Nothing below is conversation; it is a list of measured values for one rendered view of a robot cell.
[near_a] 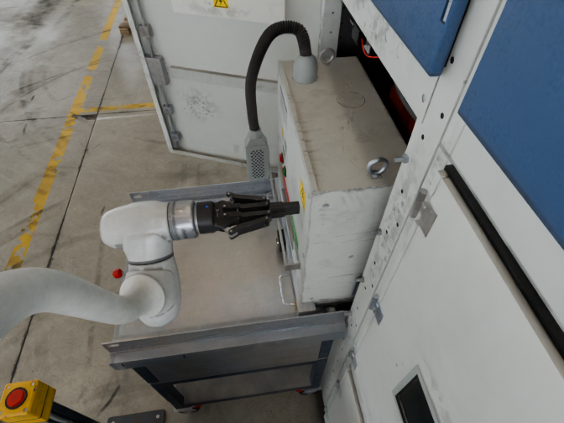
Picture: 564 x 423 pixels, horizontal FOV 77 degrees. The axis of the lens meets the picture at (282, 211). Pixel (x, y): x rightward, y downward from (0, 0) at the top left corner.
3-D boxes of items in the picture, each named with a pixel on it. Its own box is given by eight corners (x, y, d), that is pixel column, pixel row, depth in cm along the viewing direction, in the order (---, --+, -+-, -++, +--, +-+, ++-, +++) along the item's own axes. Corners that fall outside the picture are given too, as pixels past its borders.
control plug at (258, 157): (248, 181, 121) (244, 140, 108) (247, 171, 124) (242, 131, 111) (271, 179, 122) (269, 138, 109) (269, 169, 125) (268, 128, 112)
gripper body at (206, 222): (201, 214, 88) (237, 210, 89) (201, 242, 82) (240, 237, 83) (195, 194, 82) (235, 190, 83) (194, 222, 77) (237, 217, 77)
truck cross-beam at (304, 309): (297, 321, 104) (298, 312, 99) (274, 188, 138) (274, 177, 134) (314, 318, 105) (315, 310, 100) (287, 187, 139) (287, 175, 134)
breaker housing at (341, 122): (300, 306, 102) (312, 192, 65) (278, 184, 134) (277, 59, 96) (467, 284, 107) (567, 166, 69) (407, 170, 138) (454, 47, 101)
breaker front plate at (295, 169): (297, 305, 102) (305, 193, 66) (275, 185, 133) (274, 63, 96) (301, 305, 103) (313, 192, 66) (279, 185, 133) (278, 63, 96)
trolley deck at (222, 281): (116, 370, 102) (107, 364, 98) (140, 208, 142) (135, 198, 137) (344, 338, 108) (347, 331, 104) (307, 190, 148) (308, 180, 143)
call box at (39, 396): (17, 425, 93) (-8, 419, 85) (26, 393, 98) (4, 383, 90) (49, 421, 93) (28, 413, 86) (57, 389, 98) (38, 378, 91)
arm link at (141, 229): (173, 195, 86) (181, 247, 89) (107, 201, 84) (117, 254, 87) (164, 202, 75) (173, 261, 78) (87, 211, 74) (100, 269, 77)
